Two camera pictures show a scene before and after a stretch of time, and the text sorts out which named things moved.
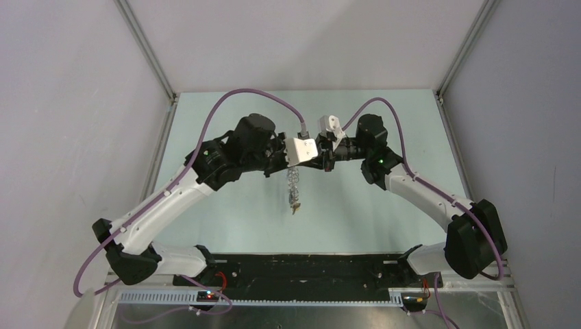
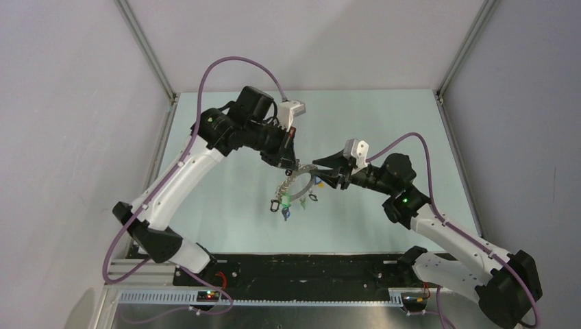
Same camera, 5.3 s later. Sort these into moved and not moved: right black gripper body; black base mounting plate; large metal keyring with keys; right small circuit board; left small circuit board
Moved: large metal keyring with keys; right black gripper body
Not moved: right small circuit board; black base mounting plate; left small circuit board
